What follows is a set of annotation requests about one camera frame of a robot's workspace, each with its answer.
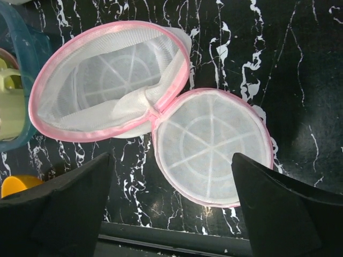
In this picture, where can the white pink mesh laundry bag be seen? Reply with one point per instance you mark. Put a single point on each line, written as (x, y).
(125, 79)

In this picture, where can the teal transparent plastic bin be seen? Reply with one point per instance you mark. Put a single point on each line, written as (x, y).
(31, 49)

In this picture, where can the yellow orange plastic bowl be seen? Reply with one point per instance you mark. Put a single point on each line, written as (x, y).
(18, 183)

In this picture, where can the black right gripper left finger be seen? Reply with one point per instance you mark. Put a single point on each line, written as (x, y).
(61, 217)

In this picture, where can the pink plate under green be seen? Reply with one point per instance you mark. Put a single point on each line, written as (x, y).
(8, 60)

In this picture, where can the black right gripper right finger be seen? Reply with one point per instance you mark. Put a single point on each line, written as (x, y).
(286, 217)

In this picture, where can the pale yellow white mug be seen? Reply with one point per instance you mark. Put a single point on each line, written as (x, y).
(12, 102)

